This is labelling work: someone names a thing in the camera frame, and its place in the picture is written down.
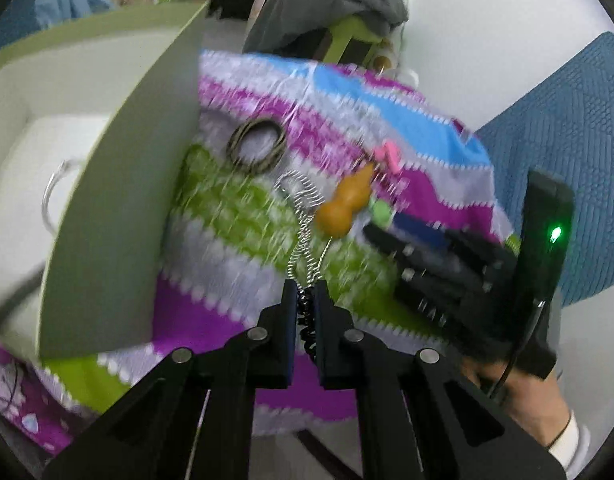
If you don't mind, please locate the dark braided bangle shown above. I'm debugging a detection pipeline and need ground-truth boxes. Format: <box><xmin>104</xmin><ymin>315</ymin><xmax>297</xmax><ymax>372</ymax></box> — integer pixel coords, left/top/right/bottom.
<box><xmin>226</xmin><ymin>118</ymin><xmax>286</xmax><ymax>176</ymax></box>

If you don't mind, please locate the green cardboard box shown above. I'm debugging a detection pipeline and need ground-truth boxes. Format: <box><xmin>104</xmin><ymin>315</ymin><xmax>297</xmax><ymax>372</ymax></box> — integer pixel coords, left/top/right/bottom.
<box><xmin>0</xmin><ymin>0</ymin><xmax>207</xmax><ymax>361</ymax></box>

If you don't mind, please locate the pink hair clip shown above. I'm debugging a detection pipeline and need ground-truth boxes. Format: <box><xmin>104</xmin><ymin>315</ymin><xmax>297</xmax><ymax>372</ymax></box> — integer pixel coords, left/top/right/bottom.
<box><xmin>373</xmin><ymin>141</ymin><xmax>401</xmax><ymax>174</ymax></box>

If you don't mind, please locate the grey fleece blanket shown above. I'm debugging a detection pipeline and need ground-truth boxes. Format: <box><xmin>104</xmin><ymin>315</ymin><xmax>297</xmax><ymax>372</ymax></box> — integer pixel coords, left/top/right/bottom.
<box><xmin>243</xmin><ymin>0</ymin><xmax>408</xmax><ymax>55</ymax></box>

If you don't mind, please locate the silver coil spring bracelet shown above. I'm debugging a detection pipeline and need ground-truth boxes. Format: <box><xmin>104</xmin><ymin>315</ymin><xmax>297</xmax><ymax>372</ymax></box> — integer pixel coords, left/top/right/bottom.
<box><xmin>273</xmin><ymin>170</ymin><xmax>333</xmax><ymax>361</ymax></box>

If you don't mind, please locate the small green jade charm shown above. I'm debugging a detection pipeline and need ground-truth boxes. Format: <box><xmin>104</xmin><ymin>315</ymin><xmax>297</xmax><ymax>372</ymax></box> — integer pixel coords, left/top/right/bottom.
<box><xmin>371</xmin><ymin>200</ymin><xmax>394</xmax><ymax>230</ymax></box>

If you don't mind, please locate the person's right hand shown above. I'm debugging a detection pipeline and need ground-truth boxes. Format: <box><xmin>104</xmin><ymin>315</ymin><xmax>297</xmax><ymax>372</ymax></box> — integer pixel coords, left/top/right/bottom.
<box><xmin>459</xmin><ymin>356</ymin><xmax>573</xmax><ymax>453</ymax></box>

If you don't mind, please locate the orange wooden gourd pendant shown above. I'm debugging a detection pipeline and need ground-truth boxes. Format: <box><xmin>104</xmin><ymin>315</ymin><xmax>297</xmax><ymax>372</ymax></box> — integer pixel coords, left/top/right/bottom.
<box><xmin>315</xmin><ymin>162</ymin><xmax>375</xmax><ymax>238</ymax></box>

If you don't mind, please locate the colourful striped floral cloth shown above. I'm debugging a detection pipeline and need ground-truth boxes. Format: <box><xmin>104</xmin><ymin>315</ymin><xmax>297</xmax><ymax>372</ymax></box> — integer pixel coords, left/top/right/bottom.
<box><xmin>0</xmin><ymin>51</ymin><xmax>512</xmax><ymax>453</ymax></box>

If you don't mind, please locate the green plastic stool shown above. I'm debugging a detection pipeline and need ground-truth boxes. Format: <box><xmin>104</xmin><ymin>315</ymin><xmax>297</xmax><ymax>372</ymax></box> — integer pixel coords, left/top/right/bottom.
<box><xmin>313</xmin><ymin>15</ymin><xmax>384</xmax><ymax>67</ymax></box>

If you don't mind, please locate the blue quilted cushion right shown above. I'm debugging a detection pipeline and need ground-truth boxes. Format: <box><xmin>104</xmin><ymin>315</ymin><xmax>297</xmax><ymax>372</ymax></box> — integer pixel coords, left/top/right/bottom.
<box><xmin>476</xmin><ymin>32</ymin><xmax>614</xmax><ymax>304</ymax></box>

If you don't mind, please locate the light blue bed sheet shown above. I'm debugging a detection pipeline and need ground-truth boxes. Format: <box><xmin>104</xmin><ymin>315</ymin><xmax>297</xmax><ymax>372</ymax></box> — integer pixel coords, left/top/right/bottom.
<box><xmin>34</xmin><ymin>0</ymin><xmax>116</xmax><ymax>29</ymax></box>

